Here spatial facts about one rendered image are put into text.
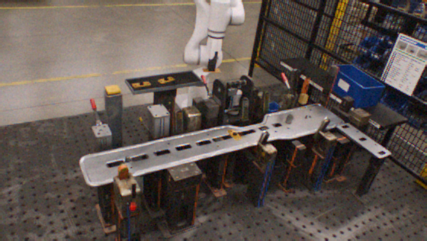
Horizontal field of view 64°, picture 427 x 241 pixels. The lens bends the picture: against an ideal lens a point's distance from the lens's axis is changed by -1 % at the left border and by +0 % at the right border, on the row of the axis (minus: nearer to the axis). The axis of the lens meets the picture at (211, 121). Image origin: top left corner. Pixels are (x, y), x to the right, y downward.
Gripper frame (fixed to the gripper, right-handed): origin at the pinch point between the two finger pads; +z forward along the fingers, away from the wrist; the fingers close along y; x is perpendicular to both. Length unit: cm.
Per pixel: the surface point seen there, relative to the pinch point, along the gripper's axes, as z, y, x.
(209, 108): 20.8, 4.8, 0.4
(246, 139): 27.5, 21.6, 16.4
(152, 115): 17.3, 15.8, -28.1
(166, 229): 57, 48, -23
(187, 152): 27.6, 30.3, -13.8
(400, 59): -5, -7, 109
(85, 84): 132, -221, -86
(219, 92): 15.0, -1.1, 6.5
